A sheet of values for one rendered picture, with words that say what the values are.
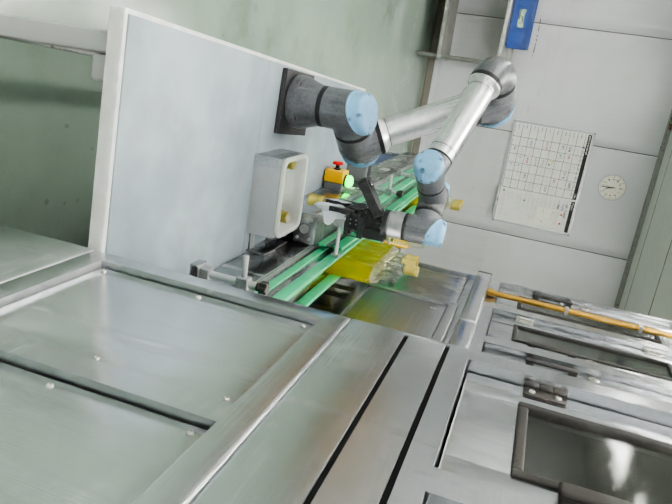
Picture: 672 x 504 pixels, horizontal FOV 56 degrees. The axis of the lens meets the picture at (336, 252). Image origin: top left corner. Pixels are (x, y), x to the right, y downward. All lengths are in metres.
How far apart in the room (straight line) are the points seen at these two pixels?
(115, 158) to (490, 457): 0.81
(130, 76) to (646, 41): 6.94
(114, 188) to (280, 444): 0.68
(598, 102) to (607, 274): 1.96
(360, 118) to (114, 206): 0.78
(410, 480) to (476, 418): 0.20
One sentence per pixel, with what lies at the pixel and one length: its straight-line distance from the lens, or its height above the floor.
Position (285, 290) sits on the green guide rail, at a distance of 1.60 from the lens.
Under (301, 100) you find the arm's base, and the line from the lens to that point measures 1.82.
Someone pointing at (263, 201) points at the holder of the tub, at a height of 0.79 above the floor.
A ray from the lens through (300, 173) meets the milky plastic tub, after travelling 1.86.
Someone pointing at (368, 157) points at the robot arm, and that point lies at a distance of 1.91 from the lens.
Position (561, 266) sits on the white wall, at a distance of 8.01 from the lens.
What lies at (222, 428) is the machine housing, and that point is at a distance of 0.71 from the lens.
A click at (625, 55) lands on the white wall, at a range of 7.77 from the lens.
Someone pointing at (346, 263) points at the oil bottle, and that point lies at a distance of 1.94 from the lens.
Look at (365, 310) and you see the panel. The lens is 2.00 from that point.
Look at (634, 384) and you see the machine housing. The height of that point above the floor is 1.87.
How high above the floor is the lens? 1.46
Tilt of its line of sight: 15 degrees down
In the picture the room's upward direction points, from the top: 103 degrees clockwise
